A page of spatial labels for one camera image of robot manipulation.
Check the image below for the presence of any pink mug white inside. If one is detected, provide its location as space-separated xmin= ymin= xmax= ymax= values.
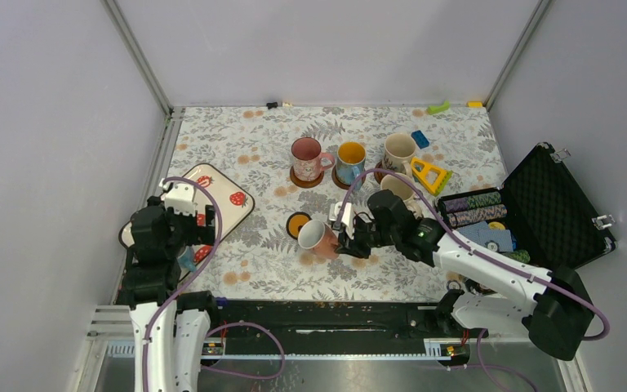
xmin=297 ymin=220 xmax=339 ymax=260

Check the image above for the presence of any floral tablecloth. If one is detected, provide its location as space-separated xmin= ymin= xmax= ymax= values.
xmin=168 ymin=106 xmax=507 ymax=302

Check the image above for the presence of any blue toy brick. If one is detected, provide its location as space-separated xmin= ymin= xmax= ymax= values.
xmin=411 ymin=130 xmax=430 ymax=149

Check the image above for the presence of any pink mug dark rim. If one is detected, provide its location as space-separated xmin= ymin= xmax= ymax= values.
xmin=291 ymin=137 xmax=336 ymax=183

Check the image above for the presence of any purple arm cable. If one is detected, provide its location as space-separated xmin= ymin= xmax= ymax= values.
xmin=334 ymin=168 xmax=612 ymax=392
xmin=140 ymin=176 xmax=287 ymax=392

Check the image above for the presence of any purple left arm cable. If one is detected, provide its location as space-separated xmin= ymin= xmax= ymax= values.
xmin=140 ymin=176 xmax=287 ymax=392

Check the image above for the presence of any cream mug with handle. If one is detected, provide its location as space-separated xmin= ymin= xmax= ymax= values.
xmin=381 ymin=133 xmax=417 ymax=177

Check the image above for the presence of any white mushroom pattern tray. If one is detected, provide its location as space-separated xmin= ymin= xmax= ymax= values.
xmin=119 ymin=163 xmax=255 ymax=283

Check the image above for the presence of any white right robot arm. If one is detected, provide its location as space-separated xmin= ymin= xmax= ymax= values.
xmin=328 ymin=190 xmax=594 ymax=361

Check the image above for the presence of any yellow black-rimmed coaster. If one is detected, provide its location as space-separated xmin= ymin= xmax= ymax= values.
xmin=285 ymin=212 xmax=312 ymax=239

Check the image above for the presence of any yellow toy shape sorter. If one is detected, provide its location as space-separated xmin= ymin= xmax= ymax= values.
xmin=411 ymin=158 xmax=453 ymax=197

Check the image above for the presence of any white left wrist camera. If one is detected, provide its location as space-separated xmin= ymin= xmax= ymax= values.
xmin=163 ymin=183 xmax=197 ymax=217

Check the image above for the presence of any blue mug yellow inside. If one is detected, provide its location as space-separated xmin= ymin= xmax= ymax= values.
xmin=335 ymin=141 xmax=367 ymax=173

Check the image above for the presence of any green plastic block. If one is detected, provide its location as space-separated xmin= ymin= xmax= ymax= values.
xmin=425 ymin=100 xmax=450 ymax=115

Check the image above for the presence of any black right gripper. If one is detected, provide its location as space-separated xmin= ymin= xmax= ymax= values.
xmin=335 ymin=216 xmax=400 ymax=259

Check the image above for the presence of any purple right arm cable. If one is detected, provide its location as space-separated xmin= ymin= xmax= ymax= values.
xmin=334 ymin=168 xmax=612 ymax=392

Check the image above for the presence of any black poker chip case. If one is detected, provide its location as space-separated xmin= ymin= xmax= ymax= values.
xmin=436 ymin=142 xmax=616 ymax=270

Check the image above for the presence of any brown wooden coaster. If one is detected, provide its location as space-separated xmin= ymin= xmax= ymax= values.
xmin=289 ymin=167 xmax=325 ymax=189
xmin=374 ymin=161 xmax=385 ymax=184
xmin=331 ymin=166 xmax=361 ymax=189

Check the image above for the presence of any brown wooden coaster top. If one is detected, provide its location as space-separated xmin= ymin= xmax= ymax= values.
xmin=289 ymin=167 xmax=325 ymax=189

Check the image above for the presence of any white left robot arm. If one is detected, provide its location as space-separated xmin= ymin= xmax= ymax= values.
xmin=118 ymin=196 xmax=221 ymax=391

